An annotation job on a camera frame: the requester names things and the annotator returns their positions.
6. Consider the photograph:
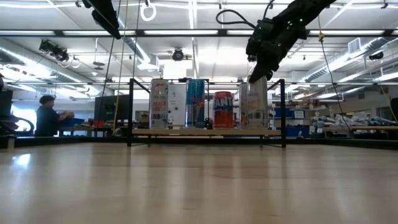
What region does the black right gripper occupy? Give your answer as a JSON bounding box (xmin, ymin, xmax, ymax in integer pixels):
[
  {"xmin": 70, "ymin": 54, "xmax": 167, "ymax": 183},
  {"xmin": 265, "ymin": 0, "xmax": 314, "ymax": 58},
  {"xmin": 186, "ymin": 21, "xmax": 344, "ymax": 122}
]
[{"xmin": 245, "ymin": 18, "xmax": 307, "ymax": 84}]

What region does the white Celsius Tropical Vibe can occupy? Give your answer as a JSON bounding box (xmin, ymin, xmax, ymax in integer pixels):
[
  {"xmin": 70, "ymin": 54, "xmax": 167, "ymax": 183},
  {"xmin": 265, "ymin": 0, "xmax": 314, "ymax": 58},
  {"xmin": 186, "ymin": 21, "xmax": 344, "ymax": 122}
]
[
  {"xmin": 247, "ymin": 76, "xmax": 269, "ymax": 130},
  {"xmin": 238, "ymin": 82, "xmax": 249, "ymax": 130}
]

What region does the orange Fanta can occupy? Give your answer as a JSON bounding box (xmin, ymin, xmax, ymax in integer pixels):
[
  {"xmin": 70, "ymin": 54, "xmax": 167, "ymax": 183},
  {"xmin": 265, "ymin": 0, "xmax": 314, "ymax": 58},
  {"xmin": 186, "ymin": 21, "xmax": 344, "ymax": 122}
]
[{"xmin": 212, "ymin": 90, "xmax": 234, "ymax": 130}]

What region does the silver blue Red Bull can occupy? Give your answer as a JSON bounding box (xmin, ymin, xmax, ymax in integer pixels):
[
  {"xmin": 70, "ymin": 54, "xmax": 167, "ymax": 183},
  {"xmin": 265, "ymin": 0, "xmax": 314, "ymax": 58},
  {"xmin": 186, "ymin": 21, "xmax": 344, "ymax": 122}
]
[{"xmin": 185, "ymin": 78, "xmax": 206, "ymax": 129}]

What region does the white Celsius Peach Vibe can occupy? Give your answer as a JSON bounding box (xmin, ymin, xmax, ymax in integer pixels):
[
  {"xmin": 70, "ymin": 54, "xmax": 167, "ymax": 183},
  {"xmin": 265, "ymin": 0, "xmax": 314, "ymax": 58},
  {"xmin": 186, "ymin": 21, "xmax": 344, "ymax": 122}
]
[{"xmin": 149, "ymin": 78, "xmax": 169, "ymax": 130}]

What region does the blue storage bin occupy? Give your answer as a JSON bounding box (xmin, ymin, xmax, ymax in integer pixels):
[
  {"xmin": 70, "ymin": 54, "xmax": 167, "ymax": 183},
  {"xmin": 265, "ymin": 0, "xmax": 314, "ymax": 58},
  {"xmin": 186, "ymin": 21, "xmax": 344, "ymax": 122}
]
[
  {"xmin": 63, "ymin": 117, "xmax": 85, "ymax": 128},
  {"xmin": 285, "ymin": 126, "xmax": 302, "ymax": 138},
  {"xmin": 273, "ymin": 107, "xmax": 295, "ymax": 119}
]

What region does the black cabinet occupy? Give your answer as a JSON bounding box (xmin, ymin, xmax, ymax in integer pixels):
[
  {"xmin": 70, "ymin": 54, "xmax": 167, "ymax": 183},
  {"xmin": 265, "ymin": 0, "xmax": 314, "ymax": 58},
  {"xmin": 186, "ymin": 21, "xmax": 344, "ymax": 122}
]
[{"xmin": 94, "ymin": 95, "xmax": 130, "ymax": 122}]

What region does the white panel box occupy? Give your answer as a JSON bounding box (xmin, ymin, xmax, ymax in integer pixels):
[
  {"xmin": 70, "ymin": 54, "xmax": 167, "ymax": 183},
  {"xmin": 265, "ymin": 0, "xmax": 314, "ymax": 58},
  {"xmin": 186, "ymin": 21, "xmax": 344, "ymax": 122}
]
[{"xmin": 167, "ymin": 83, "xmax": 187, "ymax": 127}]

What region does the pile of white items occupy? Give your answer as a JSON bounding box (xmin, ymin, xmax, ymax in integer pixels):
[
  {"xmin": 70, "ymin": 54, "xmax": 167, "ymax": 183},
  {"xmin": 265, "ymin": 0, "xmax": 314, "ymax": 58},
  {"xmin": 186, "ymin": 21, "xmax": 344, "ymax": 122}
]
[{"xmin": 310, "ymin": 111, "xmax": 398, "ymax": 127}]

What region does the wooden workbench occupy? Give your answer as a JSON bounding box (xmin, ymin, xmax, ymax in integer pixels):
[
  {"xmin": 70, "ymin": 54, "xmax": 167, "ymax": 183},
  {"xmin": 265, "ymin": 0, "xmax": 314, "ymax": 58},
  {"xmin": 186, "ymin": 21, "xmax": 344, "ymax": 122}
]
[
  {"xmin": 348, "ymin": 124, "xmax": 398, "ymax": 141},
  {"xmin": 57, "ymin": 126, "xmax": 128, "ymax": 138}
]

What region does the person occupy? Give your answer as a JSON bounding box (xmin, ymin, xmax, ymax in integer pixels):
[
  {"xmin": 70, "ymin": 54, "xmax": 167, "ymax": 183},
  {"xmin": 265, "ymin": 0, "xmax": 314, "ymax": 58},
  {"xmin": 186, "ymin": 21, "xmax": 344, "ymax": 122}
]
[{"xmin": 34, "ymin": 95, "xmax": 75, "ymax": 138}]

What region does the white hanging ring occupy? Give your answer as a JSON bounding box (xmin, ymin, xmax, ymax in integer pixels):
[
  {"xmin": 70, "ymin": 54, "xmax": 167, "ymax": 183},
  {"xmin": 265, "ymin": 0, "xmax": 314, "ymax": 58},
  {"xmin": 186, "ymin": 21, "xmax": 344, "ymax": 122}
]
[{"xmin": 139, "ymin": 0, "xmax": 157, "ymax": 22}]

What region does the black hanging cable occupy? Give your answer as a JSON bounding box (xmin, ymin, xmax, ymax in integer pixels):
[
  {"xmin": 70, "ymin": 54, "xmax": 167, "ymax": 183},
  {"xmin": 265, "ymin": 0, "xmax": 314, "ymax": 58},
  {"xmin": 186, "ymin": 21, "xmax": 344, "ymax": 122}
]
[
  {"xmin": 95, "ymin": 30, "xmax": 123, "ymax": 133},
  {"xmin": 320, "ymin": 40, "xmax": 354, "ymax": 133}
]

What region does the yellow hanging cord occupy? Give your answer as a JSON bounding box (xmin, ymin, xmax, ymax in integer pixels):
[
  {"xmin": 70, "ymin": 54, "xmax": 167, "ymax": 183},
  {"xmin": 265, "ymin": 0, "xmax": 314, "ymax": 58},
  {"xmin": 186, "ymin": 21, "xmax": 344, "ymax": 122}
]
[{"xmin": 315, "ymin": 14, "xmax": 326, "ymax": 43}]

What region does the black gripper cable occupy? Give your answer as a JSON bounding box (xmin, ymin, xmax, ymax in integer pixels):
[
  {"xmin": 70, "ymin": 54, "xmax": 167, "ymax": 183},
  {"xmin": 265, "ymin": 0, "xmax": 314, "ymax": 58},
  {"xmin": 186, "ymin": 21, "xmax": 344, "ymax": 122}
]
[{"xmin": 215, "ymin": 8, "xmax": 261, "ymax": 32}]

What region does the round black ceiling camera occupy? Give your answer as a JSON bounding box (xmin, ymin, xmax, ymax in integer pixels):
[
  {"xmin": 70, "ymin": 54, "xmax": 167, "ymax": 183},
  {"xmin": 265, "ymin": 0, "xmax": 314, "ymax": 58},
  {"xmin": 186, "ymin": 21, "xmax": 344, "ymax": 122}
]
[{"xmin": 172, "ymin": 48, "xmax": 185, "ymax": 62}]

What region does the wooden shelf with black frame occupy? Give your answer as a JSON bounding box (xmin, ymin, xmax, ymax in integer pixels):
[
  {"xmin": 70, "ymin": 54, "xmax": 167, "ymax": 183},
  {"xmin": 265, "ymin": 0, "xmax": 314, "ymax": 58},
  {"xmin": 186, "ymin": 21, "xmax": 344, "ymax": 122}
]
[{"xmin": 126, "ymin": 78, "xmax": 287, "ymax": 149}]

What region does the black aluminium table frame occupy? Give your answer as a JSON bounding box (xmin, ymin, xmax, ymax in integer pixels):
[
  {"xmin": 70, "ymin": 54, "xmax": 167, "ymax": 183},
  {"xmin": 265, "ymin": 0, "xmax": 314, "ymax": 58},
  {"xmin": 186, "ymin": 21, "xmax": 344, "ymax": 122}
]
[{"xmin": 0, "ymin": 29, "xmax": 398, "ymax": 151}]

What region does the black equipment with curved hose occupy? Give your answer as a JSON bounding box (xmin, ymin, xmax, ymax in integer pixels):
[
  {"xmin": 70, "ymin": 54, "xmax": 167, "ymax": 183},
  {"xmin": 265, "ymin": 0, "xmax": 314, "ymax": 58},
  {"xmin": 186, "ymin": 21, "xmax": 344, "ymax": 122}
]
[{"xmin": 0, "ymin": 73, "xmax": 35, "ymax": 138}]

